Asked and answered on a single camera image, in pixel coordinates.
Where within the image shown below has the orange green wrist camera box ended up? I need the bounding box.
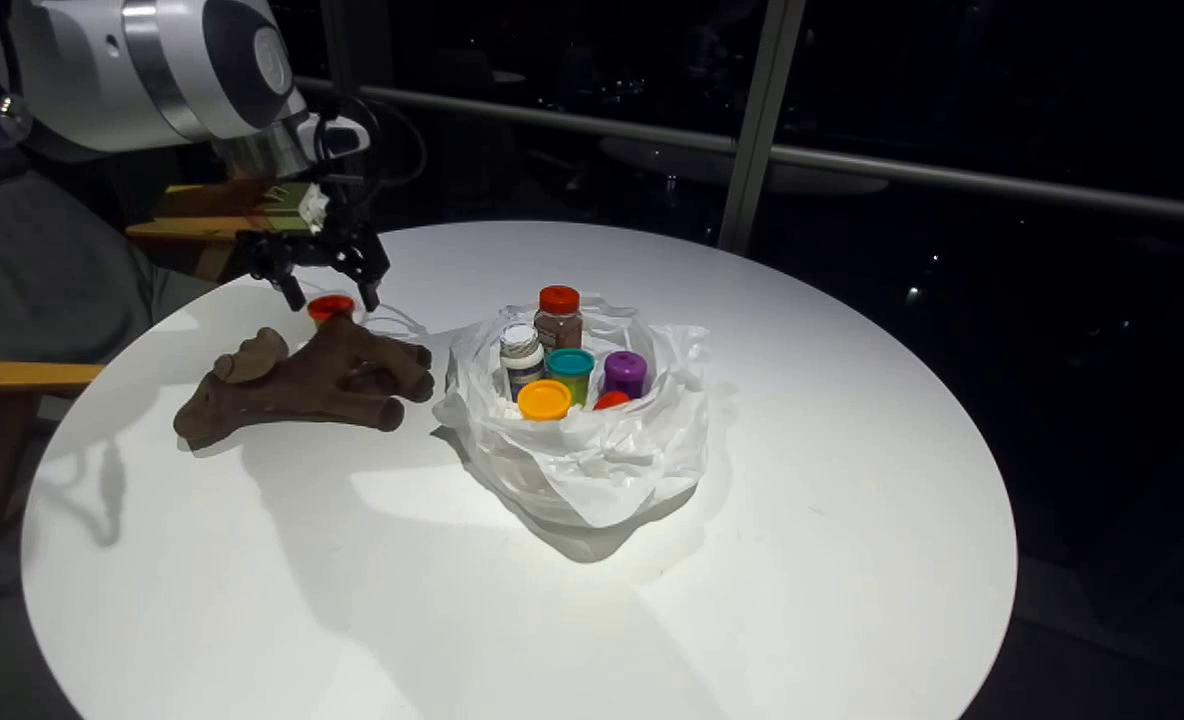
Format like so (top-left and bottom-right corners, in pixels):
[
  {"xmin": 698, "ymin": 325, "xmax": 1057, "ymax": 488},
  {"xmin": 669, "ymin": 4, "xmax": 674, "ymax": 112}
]
[{"xmin": 147, "ymin": 177, "xmax": 336, "ymax": 235}]

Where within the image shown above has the grey horizontal window rail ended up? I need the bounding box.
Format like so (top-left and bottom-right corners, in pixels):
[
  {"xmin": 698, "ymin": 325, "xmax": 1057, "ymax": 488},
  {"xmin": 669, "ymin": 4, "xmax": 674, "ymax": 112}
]
[{"xmin": 289, "ymin": 74, "xmax": 1184, "ymax": 230}]

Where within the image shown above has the white plastic bag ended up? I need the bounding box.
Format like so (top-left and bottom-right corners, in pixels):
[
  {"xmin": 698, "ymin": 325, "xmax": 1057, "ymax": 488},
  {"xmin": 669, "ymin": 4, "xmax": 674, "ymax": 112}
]
[{"xmin": 429, "ymin": 293, "xmax": 728, "ymax": 534}]

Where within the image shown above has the brown plush moose toy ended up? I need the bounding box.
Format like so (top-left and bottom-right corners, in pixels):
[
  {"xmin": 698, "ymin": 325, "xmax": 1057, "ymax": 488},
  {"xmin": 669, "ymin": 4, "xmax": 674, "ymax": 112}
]
[{"xmin": 170, "ymin": 317, "xmax": 441, "ymax": 451}]

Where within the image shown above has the grey window post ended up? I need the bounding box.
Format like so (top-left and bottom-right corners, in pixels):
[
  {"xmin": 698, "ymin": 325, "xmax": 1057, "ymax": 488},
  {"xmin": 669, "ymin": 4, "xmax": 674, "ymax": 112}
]
[{"xmin": 717, "ymin": 0, "xmax": 810, "ymax": 256}]

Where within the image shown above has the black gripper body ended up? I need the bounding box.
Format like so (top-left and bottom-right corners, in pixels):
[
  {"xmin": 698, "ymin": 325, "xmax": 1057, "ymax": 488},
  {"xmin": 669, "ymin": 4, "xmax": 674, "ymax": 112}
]
[{"xmin": 230, "ymin": 223, "xmax": 387, "ymax": 270}]

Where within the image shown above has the red-orange lid dough tub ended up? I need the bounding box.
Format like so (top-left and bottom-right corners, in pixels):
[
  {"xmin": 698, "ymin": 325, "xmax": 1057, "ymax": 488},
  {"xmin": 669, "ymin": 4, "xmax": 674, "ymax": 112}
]
[{"xmin": 306, "ymin": 293, "xmax": 359, "ymax": 332}]

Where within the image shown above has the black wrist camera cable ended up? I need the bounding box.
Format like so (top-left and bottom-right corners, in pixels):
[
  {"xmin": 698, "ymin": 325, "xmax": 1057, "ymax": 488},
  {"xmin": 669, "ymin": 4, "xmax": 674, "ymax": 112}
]
[{"xmin": 310, "ymin": 91, "xmax": 434, "ymax": 223}]

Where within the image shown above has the yellow-orange lid dough tub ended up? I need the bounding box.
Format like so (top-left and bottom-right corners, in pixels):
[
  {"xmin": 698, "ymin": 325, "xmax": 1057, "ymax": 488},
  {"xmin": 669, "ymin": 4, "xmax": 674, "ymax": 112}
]
[{"xmin": 512, "ymin": 377, "xmax": 582, "ymax": 428}]

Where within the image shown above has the grey chair cushion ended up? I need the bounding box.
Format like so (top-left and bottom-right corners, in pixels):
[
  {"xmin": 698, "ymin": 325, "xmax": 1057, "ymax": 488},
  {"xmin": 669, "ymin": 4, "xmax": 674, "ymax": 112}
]
[{"xmin": 0, "ymin": 78, "xmax": 208, "ymax": 366}]

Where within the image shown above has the wooden chair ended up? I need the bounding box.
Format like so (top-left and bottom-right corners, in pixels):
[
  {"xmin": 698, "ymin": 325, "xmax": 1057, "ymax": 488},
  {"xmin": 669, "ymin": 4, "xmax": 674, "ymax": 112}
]
[{"xmin": 0, "ymin": 211, "xmax": 289, "ymax": 605}]

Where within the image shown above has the purple lid dough tub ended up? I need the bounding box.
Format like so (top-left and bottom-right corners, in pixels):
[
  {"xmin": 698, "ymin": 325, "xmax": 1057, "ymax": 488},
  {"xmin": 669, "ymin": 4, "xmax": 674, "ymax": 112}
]
[{"xmin": 601, "ymin": 348, "xmax": 656, "ymax": 400}]

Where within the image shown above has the teal lid dough tub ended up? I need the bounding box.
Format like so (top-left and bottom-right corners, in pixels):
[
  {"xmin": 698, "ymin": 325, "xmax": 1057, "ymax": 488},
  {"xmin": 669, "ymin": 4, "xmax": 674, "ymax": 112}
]
[{"xmin": 539, "ymin": 346, "xmax": 597, "ymax": 400}]

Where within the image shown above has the red lid spice jar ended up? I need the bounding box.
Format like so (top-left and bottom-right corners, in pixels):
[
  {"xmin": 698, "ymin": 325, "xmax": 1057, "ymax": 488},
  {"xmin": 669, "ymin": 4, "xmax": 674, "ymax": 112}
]
[{"xmin": 534, "ymin": 279, "xmax": 588, "ymax": 353}]

